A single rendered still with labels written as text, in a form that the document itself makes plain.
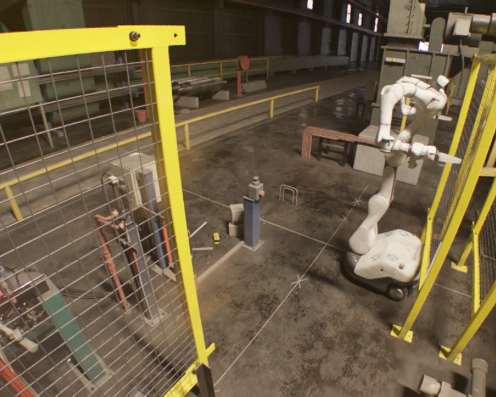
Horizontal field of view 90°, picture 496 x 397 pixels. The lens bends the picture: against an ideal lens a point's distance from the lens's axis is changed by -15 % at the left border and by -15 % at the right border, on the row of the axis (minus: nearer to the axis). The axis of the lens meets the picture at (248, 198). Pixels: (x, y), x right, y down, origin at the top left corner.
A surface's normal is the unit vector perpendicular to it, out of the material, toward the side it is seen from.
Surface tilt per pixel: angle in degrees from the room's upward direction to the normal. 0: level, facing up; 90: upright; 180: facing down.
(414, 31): 90
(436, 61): 90
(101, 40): 90
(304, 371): 0
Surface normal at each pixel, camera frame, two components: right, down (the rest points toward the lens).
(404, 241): -0.58, 0.11
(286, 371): 0.00, -0.87
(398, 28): -0.58, 0.40
